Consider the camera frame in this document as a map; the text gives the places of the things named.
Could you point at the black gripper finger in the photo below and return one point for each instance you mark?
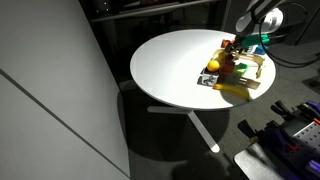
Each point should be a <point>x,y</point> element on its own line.
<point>238,49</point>
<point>230,49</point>

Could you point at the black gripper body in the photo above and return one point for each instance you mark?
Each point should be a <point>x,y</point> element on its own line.
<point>240,38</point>

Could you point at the orange fruit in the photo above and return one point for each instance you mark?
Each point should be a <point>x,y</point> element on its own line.
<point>213,65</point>

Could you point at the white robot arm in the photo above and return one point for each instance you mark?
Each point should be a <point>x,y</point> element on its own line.
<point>273,20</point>

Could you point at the wooden slatted tray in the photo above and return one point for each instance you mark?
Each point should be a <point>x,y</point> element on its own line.
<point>251,60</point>

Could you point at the orange number soft cube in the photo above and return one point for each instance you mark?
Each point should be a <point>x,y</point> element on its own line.
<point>225,43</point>

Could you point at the magenta soft cube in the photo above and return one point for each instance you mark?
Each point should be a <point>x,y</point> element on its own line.
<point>231,62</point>

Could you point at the light green soft cube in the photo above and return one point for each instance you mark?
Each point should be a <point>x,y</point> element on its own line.
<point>240,71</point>

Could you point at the blue soft cube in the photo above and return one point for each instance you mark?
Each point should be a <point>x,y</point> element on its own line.
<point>260,50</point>

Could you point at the gray soft cube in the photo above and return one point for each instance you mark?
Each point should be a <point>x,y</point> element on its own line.
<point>230,79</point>

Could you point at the yellow banana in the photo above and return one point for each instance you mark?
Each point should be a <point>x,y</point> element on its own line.
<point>235,90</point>

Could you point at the black clamp orange grip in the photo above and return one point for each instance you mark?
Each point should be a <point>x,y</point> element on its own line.
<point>300,111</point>

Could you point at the dark shelf unit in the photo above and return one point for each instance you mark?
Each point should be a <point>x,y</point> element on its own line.
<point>150,11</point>

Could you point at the blue clamp orange grip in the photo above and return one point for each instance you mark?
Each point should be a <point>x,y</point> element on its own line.
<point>276,138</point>

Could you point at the black perforated breadboard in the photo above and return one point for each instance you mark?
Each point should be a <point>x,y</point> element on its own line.
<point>308,140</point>

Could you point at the black cart top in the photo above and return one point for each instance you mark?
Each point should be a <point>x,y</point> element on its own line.
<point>256,163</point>

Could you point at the white table pedestal base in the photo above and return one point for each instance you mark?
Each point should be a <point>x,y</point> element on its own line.
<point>200,130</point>

